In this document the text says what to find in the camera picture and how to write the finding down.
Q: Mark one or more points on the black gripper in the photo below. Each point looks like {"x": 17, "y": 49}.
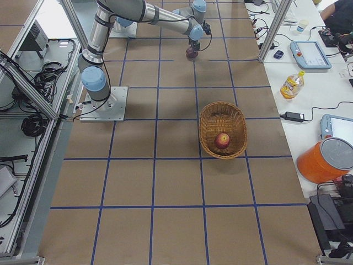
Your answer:
{"x": 193, "y": 44}

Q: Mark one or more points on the dark red apple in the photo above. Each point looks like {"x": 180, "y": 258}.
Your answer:
{"x": 191, "y": 53}

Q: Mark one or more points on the red yellow apple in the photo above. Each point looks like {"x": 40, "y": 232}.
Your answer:
{"x": 222, "y": 140}

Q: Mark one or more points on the wicker basket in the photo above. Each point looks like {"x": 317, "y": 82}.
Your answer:
{"x": 223, "y": 117}

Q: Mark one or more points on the orange juice bottle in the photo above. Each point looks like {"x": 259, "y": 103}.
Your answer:
{"x": 293, "y": 85}

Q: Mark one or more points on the paper cup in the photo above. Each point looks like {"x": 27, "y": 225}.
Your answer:
{"x": 301, "y": 26}

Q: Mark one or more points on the teach pendant tablet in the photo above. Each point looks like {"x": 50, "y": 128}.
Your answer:
{"x": 309, "y": 55}
{"x": 336, "y": 126}

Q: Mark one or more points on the black power adapter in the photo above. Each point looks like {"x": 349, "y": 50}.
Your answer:
{"x": 292, "y": 116}

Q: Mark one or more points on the person in dark shirt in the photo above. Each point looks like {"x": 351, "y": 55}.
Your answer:
{"x": 338, "y": 17}

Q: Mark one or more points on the orange bucket grey lid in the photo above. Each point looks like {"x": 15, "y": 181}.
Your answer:
{"x": 326, "y": 160}

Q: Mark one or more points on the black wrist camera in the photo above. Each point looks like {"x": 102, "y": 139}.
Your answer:
{"x": 207, "y": 28}

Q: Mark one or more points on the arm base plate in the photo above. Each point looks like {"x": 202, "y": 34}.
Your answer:
{"x": 119, "y": 31}
{"x": 112, "y": 110}

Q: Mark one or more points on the aluminium frame post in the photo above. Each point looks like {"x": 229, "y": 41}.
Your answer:
{"x": 275, "y": 25}

